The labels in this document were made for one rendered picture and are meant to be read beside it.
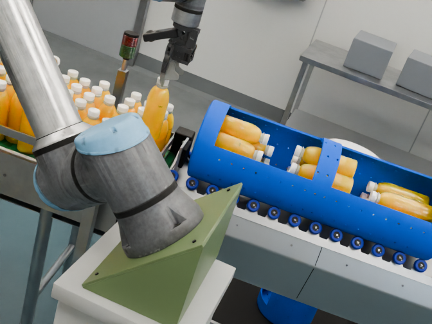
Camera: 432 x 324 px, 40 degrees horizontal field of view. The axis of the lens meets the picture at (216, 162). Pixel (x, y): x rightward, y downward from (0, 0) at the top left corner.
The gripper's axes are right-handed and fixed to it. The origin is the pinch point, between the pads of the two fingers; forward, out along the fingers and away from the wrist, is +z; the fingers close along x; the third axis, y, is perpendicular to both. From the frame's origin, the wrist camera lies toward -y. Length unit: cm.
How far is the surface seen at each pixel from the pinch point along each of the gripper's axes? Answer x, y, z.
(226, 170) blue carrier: -5.0, 29.5, 20.4
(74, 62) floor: 314, -148, 128
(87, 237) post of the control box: -22, -7, 53
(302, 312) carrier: 45, 82, 101
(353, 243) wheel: -2, 78, 32
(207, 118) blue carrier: 0.3, 17.7, 7.6
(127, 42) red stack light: 41.8, -26.2, 5.5
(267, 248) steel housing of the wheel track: -5, 52, 44
